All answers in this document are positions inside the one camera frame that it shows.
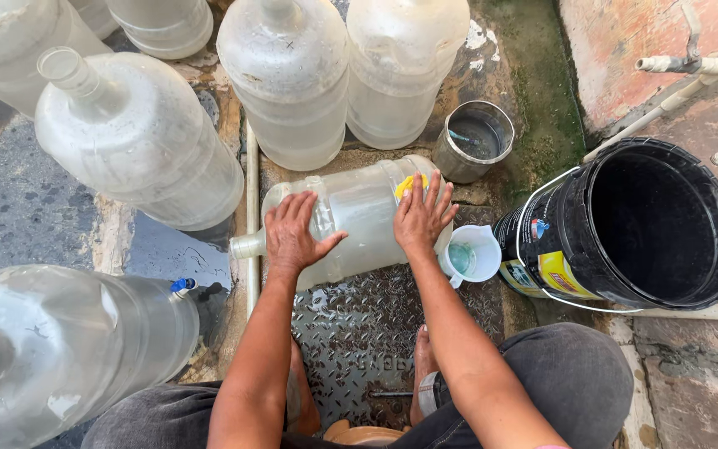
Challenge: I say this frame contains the yellow sponge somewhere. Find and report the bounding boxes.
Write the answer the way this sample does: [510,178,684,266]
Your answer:
[394,174,430,201]

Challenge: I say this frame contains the black plastic bucket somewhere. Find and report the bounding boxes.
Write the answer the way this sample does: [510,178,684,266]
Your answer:
[492,136,718,313]

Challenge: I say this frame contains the person's right foot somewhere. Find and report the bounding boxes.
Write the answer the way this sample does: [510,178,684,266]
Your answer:
[409,323,441,427]

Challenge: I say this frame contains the person's right hand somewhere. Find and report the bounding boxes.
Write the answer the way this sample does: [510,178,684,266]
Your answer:
[393,170,460,254]

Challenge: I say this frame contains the tan wooden stool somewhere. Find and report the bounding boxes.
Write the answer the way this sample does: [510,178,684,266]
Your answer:
[323,418,411,447]

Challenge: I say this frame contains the metal checker plate cover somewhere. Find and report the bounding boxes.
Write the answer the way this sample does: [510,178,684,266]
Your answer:
[289,205,507,432]

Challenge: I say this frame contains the white bucket handle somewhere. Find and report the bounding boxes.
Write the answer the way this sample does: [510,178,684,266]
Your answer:
[514,165,644,314]

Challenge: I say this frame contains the clear water jug with sponge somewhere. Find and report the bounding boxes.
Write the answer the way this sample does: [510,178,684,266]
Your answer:
[229,155,455,293]

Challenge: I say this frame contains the clear jug with open neck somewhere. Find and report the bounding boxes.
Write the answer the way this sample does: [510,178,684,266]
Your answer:
[35,47,246,232]

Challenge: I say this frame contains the white plastic measuring jug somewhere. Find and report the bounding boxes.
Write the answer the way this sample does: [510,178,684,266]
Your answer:
[438,224,503,289]

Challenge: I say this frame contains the clear jug with blue cap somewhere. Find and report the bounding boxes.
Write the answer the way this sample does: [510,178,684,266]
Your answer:
[0,264,202,449]

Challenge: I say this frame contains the person's grey jeans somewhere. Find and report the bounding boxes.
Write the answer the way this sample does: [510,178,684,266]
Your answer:
[80,322,635,449]

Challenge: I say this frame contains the clear jug with cross mark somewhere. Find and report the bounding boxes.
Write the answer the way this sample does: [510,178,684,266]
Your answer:
[216,0,352,172]

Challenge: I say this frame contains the person's left hand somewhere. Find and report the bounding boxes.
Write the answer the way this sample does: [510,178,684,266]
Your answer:
[263,190,349,274]

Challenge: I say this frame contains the white pipe with tap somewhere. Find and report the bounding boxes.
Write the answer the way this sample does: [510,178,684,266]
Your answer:
[583,0,718,163]

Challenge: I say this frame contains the clear plastic water jug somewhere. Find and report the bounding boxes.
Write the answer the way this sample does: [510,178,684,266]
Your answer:
[345,0,471,151]
[0,0,114,120]
[105,0,215,61]

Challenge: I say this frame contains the white pipe with joint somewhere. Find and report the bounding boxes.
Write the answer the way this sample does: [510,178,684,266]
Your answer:
[620,299,718,327]

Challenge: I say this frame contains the thin white pipe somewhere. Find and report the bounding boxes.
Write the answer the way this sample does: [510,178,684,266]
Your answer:
[245,121,262,320]

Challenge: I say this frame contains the steel pot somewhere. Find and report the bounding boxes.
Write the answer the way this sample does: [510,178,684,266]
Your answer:
[432,100,516,185]

